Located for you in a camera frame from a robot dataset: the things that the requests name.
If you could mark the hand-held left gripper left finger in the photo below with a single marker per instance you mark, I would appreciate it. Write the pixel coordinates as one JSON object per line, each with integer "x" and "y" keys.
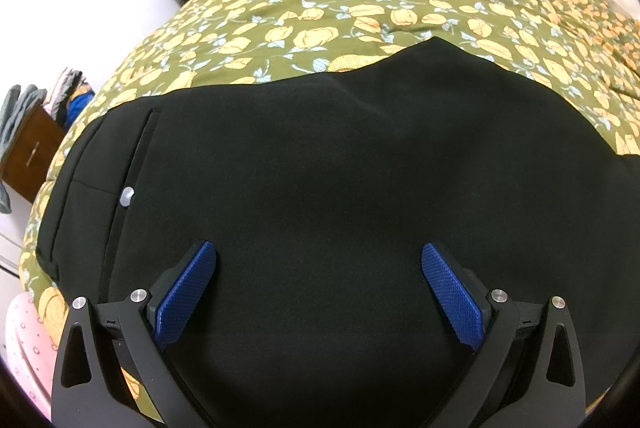
{"x": 187, "y": 288}

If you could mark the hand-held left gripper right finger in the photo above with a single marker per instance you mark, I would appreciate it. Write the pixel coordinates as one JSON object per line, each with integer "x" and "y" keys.
{"x": 452, "y": 293}

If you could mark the black pants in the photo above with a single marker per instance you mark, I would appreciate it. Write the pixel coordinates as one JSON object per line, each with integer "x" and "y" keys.
{"x": 325, "y": 183}

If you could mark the pink dotted pajama pants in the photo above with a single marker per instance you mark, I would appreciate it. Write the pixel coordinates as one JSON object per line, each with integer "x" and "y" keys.
{"x": 25, "y": 358}

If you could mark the brown wooden cabinet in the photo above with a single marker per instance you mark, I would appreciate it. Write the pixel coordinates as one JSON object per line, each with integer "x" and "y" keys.
{"x": 32, "y": 147}

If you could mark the blue cloth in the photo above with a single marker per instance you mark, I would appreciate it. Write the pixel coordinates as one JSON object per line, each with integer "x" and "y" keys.
{"x": 80, "y": 105}

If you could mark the beige cloth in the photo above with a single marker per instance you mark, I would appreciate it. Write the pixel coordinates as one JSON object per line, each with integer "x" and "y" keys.
{"x": 65, "y": 87}

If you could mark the grey cloth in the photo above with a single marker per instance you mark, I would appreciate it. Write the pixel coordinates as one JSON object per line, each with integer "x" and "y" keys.
{"x": 20, "y": 107}

